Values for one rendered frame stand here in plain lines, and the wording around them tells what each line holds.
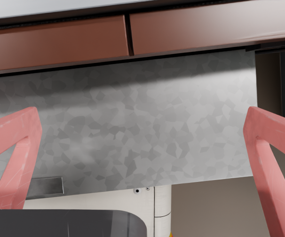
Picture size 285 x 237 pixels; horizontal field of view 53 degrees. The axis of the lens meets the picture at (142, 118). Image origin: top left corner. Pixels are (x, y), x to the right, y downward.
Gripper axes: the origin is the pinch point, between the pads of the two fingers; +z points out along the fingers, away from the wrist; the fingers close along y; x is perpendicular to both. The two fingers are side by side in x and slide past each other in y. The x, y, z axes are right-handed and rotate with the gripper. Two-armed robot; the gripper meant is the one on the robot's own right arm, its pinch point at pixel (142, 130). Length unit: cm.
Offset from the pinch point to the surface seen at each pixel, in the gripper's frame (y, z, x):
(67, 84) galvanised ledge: 11.5, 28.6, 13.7
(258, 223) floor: -49, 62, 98
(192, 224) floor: -21, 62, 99
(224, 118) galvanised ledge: -12.7, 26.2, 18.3
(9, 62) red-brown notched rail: 13.4, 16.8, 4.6
